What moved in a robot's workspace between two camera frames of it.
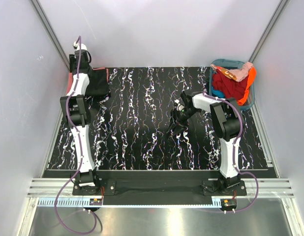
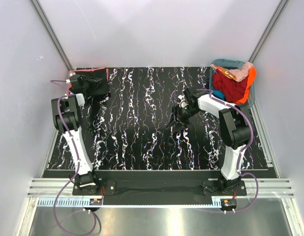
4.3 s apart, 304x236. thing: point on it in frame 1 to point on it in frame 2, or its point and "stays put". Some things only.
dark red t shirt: [230, 88] stays put
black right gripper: [181, 124] stays put
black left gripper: [72, 60] to [94, 82]
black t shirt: [97, 86] stays put
